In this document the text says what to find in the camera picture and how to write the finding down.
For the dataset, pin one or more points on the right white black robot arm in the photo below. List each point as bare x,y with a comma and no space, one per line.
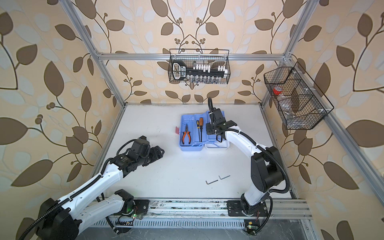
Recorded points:
268,174

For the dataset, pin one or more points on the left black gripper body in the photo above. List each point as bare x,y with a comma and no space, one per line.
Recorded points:
141,160

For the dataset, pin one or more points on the black socket set holder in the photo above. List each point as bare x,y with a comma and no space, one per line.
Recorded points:
192,71

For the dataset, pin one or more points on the orange handled pliers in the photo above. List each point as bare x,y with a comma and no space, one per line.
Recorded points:
186,137

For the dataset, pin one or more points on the back black wire basket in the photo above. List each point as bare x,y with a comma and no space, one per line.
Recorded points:
200,55

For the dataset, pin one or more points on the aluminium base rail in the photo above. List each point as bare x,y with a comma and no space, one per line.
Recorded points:
283,209

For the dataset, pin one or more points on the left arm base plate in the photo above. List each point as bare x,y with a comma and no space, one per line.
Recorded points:
135,207

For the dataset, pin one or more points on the right black wire basket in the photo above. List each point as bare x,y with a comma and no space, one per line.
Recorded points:
306,105

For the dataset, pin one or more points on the orange wooden handled screwdriver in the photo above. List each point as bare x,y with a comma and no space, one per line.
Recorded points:
201,125

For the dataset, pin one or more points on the yellow black handled screwdriver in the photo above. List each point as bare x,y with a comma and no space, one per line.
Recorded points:
198,130

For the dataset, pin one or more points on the black wire basket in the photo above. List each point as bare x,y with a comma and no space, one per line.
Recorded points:
306,105
200,55

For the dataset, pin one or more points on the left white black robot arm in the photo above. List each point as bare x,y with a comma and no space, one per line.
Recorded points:
67,217

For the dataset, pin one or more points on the aluminium frame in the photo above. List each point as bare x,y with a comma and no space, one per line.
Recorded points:
316,66

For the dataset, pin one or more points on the white blue plastic toolbox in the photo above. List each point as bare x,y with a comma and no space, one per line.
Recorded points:
209,141

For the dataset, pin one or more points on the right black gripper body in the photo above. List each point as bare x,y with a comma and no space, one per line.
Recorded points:
210,128

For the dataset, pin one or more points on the red capped clear bottle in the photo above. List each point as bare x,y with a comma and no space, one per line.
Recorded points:
278,93

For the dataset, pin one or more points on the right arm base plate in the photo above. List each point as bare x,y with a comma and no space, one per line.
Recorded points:
238,208

